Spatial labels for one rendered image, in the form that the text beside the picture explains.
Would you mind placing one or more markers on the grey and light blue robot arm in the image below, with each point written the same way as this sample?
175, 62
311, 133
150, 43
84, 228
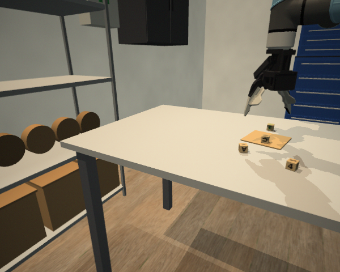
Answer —
287, 15

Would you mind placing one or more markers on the orange mat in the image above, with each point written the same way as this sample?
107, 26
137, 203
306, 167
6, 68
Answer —
275, 141

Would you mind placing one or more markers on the tan wooden letter block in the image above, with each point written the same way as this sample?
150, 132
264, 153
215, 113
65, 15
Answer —
270, 127
265, 138
243, 147
292, 164

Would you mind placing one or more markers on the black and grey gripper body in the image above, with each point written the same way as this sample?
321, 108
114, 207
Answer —
279, 77

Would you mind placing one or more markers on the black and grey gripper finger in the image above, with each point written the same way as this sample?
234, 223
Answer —
254, 96
287, 99

